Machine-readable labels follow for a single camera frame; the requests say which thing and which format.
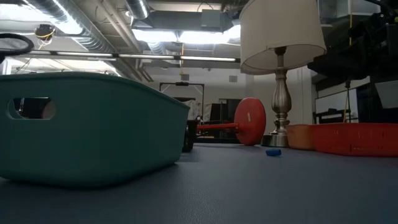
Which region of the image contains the black metal frame stand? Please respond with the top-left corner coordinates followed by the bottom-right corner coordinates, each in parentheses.
top-left (159, 82), bottom-right (205, 121)

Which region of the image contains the red plastic basket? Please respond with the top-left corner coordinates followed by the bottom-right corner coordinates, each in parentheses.
top-left (309, 122), bottom-right (398, 157)

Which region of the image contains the black plastic basket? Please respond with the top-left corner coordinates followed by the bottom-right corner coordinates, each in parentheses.
top-left (182, 119), bottom-right (199, 154)

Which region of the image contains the yellow ceiling cable reel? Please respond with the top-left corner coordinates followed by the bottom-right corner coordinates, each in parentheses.
top-left (34, 24), bottom-right (57, 42)

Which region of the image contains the white shade table lamp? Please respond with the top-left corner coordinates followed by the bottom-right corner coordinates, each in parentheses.
top-left (239, 0), bottom-right (327, 148)

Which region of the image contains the grey ceiling box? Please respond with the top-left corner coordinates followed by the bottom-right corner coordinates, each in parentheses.
top-left (200, 9), bottom-right (223, 29)

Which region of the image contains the white wall board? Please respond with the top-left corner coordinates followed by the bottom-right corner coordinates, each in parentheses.
top-left (315, 88), bottom-right (359, 124)

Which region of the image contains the red dumbbell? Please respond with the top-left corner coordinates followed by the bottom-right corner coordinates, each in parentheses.
top-left (196, 97), bottom-right (267, 146)

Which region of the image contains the smooth silver air duct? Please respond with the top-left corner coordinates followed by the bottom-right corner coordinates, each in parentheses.
top-left (125, 0), bottom-right (150, 21)

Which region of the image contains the black cabinet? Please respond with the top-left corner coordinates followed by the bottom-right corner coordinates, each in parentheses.
top-left (208, 98), bottom-right (244, 139)

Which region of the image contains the orange plastic basket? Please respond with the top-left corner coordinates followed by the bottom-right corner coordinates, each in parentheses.
top-left (285, 123), bottom-right (315, 151)

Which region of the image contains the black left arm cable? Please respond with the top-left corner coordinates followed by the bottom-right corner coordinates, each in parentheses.
top-left (0, 32), bottom-right (35, 65)

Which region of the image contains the long ceiling light bar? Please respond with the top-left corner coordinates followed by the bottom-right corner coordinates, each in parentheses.
top-left (0, 49), bottom-right (241, 63)

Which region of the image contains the teal plastic bin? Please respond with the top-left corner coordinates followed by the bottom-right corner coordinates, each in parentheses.
top-left (0, 71), bottom-right (191, 188)

